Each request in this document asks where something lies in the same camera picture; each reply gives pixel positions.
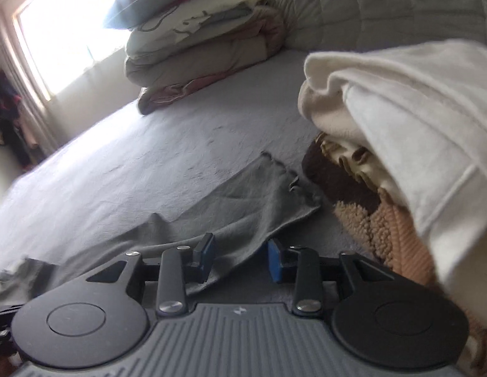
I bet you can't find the folded grey pink duvet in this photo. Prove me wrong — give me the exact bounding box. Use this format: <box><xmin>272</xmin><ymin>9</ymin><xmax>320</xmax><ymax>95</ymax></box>
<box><xmin>123</xmin><ymin>6</ymin><xmax>287</xmax><ymax>115</ymax></box>

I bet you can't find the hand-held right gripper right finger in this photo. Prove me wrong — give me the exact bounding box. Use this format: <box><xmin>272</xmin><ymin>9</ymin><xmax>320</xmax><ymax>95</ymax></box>
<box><xmin>267</xmin><ymin>238</ymin><xmax>399</xmax><ymax>317</ymax></box>

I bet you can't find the grey quilted headboard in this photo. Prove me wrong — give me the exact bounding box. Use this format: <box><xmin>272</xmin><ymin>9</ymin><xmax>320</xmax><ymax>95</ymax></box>
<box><xmin>224</xmin><ymin>0</ymin><xmax>487</xmax><ymax>53</ymax></box>

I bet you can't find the pink hanging garment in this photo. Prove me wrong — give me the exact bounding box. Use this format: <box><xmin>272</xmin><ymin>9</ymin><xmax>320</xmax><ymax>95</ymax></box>
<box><xmin>21</xmin><ymin>114</ymin><xmax>38</xmax><ymax>150</ymax></box>

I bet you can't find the brown tan plush garment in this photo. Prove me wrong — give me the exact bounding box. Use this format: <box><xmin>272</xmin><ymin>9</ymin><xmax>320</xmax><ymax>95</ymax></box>
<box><xmin>301</xmin><ymin>133</ymin><xmax>487</xmax><ymax>377</ymax></box>

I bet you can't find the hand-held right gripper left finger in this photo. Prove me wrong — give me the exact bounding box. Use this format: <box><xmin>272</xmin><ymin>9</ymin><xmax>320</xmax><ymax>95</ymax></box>
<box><xmin>85</xmin><ymin>233</ymin><xmax>216</xmax><ymax>318</ymax></box>

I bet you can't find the pile of cream brown laundry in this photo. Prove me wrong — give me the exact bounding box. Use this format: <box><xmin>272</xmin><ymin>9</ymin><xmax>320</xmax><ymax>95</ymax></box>
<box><xmin>297</xmin><ymin>38</ymin><xmax>487</xmax><ymax>325</ymax></box>

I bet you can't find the dark hanging jacket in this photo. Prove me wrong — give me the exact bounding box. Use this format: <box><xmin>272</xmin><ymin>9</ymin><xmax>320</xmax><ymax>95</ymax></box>
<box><xmin>0</xmin><ymin>68</ymin><xmax>32</xmax><ymax>169</ymax></box>

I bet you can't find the white printed pillow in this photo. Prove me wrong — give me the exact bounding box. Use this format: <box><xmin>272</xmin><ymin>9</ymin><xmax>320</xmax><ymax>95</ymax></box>
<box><xmin>126</xmin><ymin>0</ymin><xmax>260</xmax><ymax>57</ymax></box>

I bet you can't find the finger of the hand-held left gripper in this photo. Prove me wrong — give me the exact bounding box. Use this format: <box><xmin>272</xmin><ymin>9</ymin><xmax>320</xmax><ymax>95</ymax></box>
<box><xmin>0</xmin><ymin>304</ymin><xmax>20</xmax><ymax>362</ymax></box>

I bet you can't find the window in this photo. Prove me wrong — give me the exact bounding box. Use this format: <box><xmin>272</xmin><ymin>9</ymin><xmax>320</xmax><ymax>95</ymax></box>
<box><xmin>14</xmin><ymin>0</ymin><xmax>130</xmax><ymax>101</ymax></box>

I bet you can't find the dark grey-green shirt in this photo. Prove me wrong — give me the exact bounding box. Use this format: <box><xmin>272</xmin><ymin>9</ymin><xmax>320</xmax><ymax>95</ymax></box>
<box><xmin>0</xmin><ymin>151</ymin><xmax>323</xmax><ymax>303</ymax></box>

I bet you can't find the grey star-print curtain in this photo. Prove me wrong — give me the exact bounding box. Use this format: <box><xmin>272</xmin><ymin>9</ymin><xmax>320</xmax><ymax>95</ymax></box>
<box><xmin>0</xmin><ymin>4</ymin><xmax>67</xmax><ymax>154</ymax></box>

